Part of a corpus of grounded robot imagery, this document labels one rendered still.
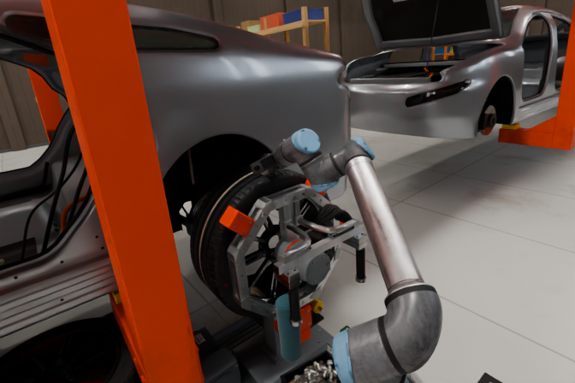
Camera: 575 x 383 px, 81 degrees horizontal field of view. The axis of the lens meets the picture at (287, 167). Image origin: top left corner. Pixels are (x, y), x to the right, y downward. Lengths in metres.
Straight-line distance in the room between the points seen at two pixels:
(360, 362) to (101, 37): 0.92
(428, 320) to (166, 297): 0.73
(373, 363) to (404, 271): 0.20
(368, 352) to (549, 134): 3.95
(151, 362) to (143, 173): 0.59
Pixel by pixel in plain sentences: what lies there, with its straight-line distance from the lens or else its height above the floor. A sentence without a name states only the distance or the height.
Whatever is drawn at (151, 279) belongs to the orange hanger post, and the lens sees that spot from 1.10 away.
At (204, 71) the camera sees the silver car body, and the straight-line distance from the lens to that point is 1.60.
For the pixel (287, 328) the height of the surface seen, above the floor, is 0.65.
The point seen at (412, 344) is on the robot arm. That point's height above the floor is 1.07.
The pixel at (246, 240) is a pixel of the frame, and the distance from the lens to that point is 1.27.
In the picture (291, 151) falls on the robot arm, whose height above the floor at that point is 1.32.
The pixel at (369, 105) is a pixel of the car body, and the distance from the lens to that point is 3.89.
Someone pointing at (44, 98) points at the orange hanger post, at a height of 1.48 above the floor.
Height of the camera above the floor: 1.61
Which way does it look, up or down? 17 degrees down
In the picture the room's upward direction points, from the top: 5 degrees counter-clockwise
